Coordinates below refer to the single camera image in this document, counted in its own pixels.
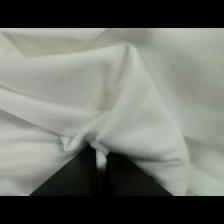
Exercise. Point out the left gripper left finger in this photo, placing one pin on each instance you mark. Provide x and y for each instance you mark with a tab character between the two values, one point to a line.
75	176

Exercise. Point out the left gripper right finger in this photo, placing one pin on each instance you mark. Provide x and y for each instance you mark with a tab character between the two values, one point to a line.
133	178

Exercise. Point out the white shirt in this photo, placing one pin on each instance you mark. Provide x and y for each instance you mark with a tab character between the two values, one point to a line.
133	100

